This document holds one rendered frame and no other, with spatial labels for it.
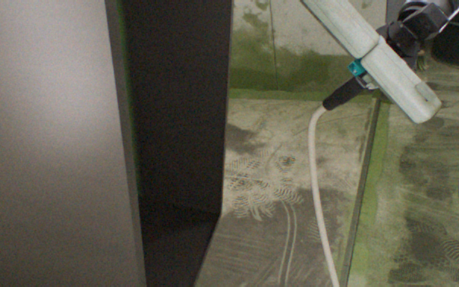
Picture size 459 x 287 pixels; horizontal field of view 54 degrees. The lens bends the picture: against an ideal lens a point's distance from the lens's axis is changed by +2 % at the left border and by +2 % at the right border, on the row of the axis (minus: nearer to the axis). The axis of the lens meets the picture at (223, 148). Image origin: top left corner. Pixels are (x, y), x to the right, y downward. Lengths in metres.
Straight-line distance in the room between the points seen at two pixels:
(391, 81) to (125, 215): 0.49
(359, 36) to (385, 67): 0.07
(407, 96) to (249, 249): 1.26
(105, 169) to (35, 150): 0.10
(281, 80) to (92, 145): 2.44
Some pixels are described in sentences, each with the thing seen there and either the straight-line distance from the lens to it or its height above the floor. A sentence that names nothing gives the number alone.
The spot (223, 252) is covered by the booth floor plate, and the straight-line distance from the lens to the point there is 1.94.
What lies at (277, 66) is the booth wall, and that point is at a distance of 2.93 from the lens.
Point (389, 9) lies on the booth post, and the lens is 2.70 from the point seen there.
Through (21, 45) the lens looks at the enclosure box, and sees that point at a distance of 0.57.
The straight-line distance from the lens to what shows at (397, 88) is 0.82.
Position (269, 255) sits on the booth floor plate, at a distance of 1.90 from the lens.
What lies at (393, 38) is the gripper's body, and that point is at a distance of 0.91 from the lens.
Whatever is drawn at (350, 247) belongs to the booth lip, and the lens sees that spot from 1.92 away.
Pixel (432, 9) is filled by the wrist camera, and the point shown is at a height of 1.17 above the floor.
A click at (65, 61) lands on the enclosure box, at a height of 1.28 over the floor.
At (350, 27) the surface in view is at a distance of 0.81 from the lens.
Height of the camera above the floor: 1.46
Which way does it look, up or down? 34 degrees down
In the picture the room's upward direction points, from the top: 11 degrees counter-clockwise
